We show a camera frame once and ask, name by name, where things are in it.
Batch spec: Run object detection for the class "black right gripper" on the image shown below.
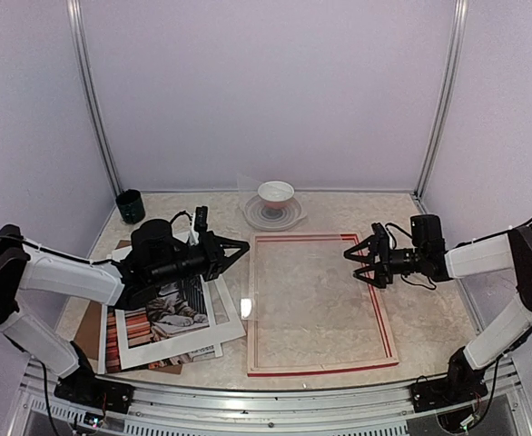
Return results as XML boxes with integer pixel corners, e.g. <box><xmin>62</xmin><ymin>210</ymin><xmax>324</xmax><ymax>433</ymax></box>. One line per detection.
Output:
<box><xmin>344</xmin><ymin>234</ymin><xmax>426</xmax><ymax>289</ymax></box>

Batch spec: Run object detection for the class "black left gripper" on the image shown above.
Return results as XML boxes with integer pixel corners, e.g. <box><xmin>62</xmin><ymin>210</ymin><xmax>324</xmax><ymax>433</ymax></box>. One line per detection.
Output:
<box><xmin>150</xmin><ymin>231</ymin><xmax>250</xmax><ymax>288</ymax></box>

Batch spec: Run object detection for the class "red wooden picture frame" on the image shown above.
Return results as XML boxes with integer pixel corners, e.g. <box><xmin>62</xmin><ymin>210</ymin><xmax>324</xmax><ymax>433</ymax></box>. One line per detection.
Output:
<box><xmin>246</xmin><ymin>233</ymin><xmax>399</xmax><ymax>377</ymax></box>

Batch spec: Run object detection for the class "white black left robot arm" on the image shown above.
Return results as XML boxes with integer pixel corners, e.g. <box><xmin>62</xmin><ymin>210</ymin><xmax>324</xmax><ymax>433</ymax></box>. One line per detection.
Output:
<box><xmin>0</xmin><ymin>213</ymin><xmax>250</xmax><ymax>404</ymax></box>

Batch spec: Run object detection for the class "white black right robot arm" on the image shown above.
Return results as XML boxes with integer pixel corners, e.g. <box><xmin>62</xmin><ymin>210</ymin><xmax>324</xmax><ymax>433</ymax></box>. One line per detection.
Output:
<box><xmin>343</xmin><ymin>214</ymin><xmax>532</xmax><ymax>403</ymax></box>

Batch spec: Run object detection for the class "cat photo print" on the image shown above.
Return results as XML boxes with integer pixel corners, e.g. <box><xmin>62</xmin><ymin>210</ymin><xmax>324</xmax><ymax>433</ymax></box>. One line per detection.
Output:
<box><xmin>99</xmin><ymin>277</ymin><xmax>222</xmax><ymax>374</ymax></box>

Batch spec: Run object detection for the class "grey striped plate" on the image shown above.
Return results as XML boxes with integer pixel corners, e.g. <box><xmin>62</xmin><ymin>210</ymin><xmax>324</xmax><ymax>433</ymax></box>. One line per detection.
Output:
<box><xmin>242</xmin><ymin>195</ymin><xmax>307</xmax><ymax>232</ymax></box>

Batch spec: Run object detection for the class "orange white bowl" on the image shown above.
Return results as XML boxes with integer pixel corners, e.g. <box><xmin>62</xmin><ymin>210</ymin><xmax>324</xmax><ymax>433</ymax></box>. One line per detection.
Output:
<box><xmin>257</xmin><ymin>181</ymin><xmax>295</xmax><ymax>210</ymax></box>

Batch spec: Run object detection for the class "white mat board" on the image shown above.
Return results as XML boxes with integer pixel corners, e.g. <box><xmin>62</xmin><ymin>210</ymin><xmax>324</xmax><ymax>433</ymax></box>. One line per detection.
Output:
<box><xmin>115</xmin><ymin>277</ymin><xmax>245</xmax><ymax>371</ymax></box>

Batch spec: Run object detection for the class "dark green mug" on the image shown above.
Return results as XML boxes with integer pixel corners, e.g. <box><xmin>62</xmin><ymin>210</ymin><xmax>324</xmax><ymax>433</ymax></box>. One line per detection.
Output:
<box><xmin>115</xmin><ymin>189</ymin><xmax>145</xmax><ymax>224</ymax></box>

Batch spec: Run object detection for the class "brown backing board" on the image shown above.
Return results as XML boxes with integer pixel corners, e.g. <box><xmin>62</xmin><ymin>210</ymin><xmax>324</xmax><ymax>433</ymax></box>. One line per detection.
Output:
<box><xmin>74</xmin><ymin>240</ymin><xmax>182</xmax><ymax>375</ymax></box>

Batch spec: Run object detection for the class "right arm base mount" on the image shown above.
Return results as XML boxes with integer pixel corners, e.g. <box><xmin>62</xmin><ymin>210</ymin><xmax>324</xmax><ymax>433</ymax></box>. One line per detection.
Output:
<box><xmin>409</xmin><ymin>377</ymin><xmax>488</xmax><ymax>413</ymax></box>

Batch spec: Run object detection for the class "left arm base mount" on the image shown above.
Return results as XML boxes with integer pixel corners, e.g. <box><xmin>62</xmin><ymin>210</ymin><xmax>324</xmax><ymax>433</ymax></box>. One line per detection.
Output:
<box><xmin>54</xmin><ymin>372</ymin><xmax>134</xmax><ymax>414</ymax></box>

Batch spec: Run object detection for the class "right aluminium post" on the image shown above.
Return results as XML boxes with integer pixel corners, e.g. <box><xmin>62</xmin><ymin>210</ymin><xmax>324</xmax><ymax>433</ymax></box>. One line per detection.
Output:
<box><xmin>414</xmin><ymin>0</ymin><xmax>468</xmax><ymax>202</ymax></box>

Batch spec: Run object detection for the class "aluminium post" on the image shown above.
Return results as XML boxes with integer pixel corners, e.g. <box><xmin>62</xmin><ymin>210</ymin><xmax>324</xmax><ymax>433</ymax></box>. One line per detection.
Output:
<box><xmin>66</xmin><ymin>0</ymin><xmax>123</xmax><ymax>197</ymax></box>
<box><xmin>414</xmin><ymin>0</ymin><xmax>468</xmax><ymax>202</ymax></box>

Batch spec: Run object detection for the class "left aluminium post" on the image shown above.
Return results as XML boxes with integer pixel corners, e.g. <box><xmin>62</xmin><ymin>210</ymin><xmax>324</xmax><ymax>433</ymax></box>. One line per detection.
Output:
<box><xmin>66</xmin><ymin>0</ymin><xmax>123</xmax><ymax>197</ymax></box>

